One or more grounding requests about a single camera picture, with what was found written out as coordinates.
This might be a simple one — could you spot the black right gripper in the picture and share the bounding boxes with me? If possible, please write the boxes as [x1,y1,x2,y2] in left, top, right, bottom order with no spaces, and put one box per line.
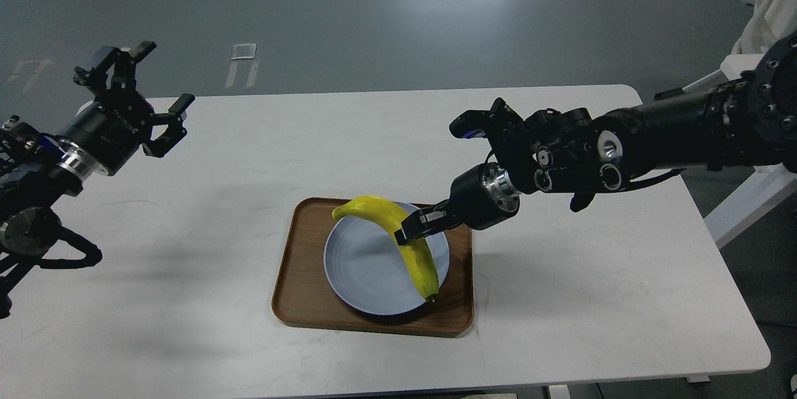
[394,162,521,246]

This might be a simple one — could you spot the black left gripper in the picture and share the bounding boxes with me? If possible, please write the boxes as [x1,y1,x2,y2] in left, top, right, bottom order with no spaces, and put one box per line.
[59,41,196,177]

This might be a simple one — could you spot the yellow banana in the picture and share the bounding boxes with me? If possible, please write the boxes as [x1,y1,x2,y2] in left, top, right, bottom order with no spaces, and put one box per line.
[331,195,440,304]

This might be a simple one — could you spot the light blue plate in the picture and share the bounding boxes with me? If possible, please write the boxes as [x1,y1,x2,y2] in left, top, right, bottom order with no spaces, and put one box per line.
[323,195,450,316]

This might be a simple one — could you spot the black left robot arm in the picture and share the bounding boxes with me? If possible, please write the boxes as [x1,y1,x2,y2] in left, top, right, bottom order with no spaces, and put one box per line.
[1,41,194,319]

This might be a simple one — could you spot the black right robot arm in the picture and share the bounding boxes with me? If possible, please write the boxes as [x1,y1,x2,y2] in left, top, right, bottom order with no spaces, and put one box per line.
[394,35,796,244]

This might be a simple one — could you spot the brown wooden tray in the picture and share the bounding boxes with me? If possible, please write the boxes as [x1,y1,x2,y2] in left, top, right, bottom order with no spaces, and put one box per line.
[271,197,475,337]

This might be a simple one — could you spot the white side table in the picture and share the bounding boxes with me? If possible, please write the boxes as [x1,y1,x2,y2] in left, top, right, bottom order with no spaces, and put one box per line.
[681,54,796,249]

